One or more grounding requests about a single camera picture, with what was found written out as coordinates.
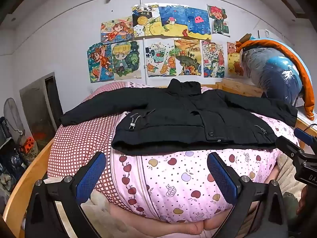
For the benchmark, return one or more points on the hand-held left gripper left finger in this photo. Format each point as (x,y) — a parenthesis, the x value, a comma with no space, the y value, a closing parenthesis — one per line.
(91,176)

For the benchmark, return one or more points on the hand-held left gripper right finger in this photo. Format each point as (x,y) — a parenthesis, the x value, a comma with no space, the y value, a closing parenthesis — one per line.
(220,176)

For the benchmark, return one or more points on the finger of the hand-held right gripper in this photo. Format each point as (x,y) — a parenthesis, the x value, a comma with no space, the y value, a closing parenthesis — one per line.
(303,135)
(289,146)

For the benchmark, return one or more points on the black jacket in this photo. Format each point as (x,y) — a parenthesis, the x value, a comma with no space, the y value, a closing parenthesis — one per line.
(188,119)

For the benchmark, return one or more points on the beige fleece blanket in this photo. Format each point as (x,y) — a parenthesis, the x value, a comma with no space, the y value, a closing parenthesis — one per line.
(99,205)

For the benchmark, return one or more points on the red checked pillow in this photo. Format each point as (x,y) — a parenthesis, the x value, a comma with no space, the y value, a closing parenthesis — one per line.
(84,138)

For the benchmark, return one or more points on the pink apple-print quilt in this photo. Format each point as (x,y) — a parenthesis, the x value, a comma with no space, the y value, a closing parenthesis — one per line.
(178,183)

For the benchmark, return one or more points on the orange cloth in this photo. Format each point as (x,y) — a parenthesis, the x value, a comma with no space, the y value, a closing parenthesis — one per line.
(301,74)

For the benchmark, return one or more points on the orange dice toy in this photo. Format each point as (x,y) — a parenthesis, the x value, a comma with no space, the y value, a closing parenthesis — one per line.
(26,145)

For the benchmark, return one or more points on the pink bed sheet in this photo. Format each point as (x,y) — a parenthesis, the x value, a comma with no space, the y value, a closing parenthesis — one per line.
(148,228)

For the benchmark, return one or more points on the dark doorway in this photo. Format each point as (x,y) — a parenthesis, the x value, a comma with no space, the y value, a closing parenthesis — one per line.
(40,109)

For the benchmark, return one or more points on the standing fan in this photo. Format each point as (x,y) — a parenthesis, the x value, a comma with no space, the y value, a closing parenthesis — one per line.
(12,116)

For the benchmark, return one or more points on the yellow bear drawing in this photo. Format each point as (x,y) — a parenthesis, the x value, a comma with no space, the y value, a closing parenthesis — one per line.
(232,62)

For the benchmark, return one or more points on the swimming girl drawing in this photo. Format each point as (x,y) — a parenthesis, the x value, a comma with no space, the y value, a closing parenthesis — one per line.
(99,63)

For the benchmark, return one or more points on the town and dragon drawing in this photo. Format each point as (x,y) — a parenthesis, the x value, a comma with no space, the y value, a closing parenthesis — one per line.
(213,59)

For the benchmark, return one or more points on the blond-haired figure drawing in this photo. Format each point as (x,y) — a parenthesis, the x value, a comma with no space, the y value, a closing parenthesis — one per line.
(125,59)

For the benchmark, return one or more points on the sunflower landscape painting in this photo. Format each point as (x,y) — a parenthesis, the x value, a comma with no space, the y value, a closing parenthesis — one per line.
(187,57)

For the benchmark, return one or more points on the fruit drink drawing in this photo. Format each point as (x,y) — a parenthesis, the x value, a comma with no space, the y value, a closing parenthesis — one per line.
(159,58)

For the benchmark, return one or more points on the red-haired figure drawing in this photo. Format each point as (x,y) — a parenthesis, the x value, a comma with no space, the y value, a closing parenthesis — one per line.
(218,19)

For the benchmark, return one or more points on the orange-dress girl drawing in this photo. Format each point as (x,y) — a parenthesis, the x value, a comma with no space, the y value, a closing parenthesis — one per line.
(117,29)

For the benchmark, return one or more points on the pink jellyfish painting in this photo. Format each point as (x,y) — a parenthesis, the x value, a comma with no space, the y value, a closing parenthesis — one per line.
(198,21)

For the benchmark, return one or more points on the blue sea fish painting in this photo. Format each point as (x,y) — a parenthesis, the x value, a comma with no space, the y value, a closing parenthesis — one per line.
(172,19)

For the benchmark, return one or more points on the black and yellow collage drawing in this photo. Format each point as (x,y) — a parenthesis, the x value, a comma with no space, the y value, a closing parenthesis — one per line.
(145,21)

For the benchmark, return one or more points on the wooden bed frame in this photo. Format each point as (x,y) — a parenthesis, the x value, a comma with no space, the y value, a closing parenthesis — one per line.
(17,198)

